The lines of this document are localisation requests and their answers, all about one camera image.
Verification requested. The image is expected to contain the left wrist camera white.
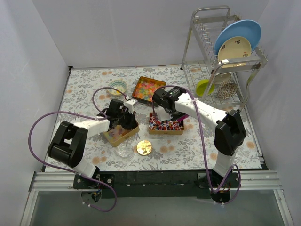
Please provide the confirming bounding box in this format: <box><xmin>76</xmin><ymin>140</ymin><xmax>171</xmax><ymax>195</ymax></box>
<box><xmin>124</xmin><ymin>99</ymin><xmax>138</xmax><ymax>114</ymax></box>

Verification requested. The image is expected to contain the floral tablecloth mat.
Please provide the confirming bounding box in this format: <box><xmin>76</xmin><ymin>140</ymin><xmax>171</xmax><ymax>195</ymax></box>
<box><xmin>44</xmin><ymin>66</ymin><xmax>261</xmax><ymax>172</ymax></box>

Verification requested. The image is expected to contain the magenta plastic scoop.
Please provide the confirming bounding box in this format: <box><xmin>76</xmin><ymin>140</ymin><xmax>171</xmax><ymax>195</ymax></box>
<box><xmin>176</xmin><ymin>114</ymin><xmax>188</xmax><ymax>122</ymax></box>

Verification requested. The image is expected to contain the blue plate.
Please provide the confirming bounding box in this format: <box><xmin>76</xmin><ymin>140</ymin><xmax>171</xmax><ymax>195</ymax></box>
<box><xmin>214</xmin><ymin>19</ymin><xmax>261</xmax><ymax>54</ymax></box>

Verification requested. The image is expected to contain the cream plate with flowers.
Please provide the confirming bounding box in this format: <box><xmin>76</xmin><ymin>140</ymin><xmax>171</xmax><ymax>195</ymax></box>
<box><xmin>217</xmin><ymin>36</ymin><xmax>252</xmax><ymax>61</ymax></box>

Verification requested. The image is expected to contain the patterned dark bowl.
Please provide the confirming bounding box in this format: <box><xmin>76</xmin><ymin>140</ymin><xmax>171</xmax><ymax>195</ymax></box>
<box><xmin>217</xmin><ymin>82</ymin><xmax>238</xmax><ymax>99</ymax></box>

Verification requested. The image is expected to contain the patterned ceramic bowl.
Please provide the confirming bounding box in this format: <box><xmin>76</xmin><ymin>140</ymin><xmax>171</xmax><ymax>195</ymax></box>
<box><xmin>108</xmin><ymin>79</ymin><xmax>127</xmax><ymax>96</ymax></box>

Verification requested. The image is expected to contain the tin of jelly candies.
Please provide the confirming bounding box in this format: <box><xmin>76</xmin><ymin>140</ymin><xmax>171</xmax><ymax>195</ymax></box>
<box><xmin>103</xmin><ymin>125</ymin><xmax>140</xmax><ymax>147</ymax></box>

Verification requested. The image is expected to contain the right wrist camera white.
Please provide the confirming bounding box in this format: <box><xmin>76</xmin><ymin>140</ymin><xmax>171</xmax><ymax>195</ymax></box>
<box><xmin>156</xmin><ymin>106</ymin><xmax>172</xmax><ymax>121</ymax></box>

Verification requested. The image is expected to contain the metal dish rack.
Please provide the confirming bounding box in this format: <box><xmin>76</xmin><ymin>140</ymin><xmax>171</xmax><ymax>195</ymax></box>
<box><xmin>181</xmin><ymin>5</ymin><xmax>267</xmax><ymax>110</ymax></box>

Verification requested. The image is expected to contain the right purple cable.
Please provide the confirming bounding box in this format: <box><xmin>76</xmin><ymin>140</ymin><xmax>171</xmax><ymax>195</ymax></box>
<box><xmin>151</xmin><ymin>85</ymin><xmax>242</xmax><ymax>206</ymax></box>

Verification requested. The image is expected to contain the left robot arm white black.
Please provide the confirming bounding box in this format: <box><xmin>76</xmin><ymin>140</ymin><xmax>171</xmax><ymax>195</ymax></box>
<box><xmin>48</xmin><ymin>99</ymin><xmax>138</xmax><ymax>188</ymax></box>

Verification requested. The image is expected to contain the purple cable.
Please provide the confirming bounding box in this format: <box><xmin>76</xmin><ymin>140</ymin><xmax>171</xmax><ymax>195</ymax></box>
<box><xmin>151</xmin><ymin>85</ymin><xmax>242</xmax><ymax>206</ymax></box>
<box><xmin>28</xmin><ymin>87</ymin><xmax>130</xmax><ymax>212</ymax></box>

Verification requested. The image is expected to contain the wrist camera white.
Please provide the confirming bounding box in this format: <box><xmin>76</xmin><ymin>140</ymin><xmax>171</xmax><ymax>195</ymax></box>
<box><xmin>124</xmin><ymin>99</ymin><xmax>138</xmax><ymax>114</ymax></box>
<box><xmin>156</xmin><ymin>106</ymin><xmax>172</xmax><ymax>121</ymax></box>

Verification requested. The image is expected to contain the gold round tin lid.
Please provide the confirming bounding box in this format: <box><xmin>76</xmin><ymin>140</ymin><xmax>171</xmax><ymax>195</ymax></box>
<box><xmin>136</xmin><ymin>140</ymin><xmax>152</xmax><ymax>156</ymax></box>

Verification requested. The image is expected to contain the white bowl in rack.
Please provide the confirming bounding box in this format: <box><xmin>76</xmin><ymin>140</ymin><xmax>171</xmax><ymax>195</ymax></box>
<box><xmin>213</xmin><ymin>73</ymin><xmax>231</xmax><ymax>85</ymax></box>

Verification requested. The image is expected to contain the tin of lollipops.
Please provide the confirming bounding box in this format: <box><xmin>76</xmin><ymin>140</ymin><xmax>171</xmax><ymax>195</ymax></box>
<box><xmin>149</xmin><ymin>113</ymin><xmax>184</xmax><ymax>135</ymax></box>

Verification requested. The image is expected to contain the clear glass bowl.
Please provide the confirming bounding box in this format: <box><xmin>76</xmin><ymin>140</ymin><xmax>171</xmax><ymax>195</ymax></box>
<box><xmin>115</xmin><ymin>142</ymin><xmax>135</xmax><ymax>161</ymax></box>

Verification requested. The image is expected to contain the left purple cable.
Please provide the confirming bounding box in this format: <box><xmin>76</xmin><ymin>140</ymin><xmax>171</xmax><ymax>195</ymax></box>
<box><xmin>28</xmin><ymin>87</ymin><xmax>130</xmax><ymax>212</ymax></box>

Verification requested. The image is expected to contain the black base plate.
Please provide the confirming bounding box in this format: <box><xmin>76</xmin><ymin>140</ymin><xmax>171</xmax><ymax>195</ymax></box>
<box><xmin>72</xmin><ymin>169</ymin><xmax>242</xmax><ymax>200</ymax></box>

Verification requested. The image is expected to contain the lime green bowl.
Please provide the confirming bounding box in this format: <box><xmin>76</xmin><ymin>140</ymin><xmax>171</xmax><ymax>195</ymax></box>
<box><xmin>195</xmin><ymin>80</ymin><xmax>215</xmax><ymax>97</ymax></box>

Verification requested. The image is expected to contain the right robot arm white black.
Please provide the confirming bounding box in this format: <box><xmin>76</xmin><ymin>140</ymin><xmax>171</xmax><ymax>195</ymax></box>
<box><xmin>152</xmin><ymin>85</ymin><xmax>246</xmax><ymax>188</ymax></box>

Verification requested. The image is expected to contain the tin of star candies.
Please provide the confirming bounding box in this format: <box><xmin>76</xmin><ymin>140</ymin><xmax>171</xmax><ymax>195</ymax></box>
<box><xmin>131</xmin><ymin>76</ymin><xmax>166</xmax><ymax>106</ymax></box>

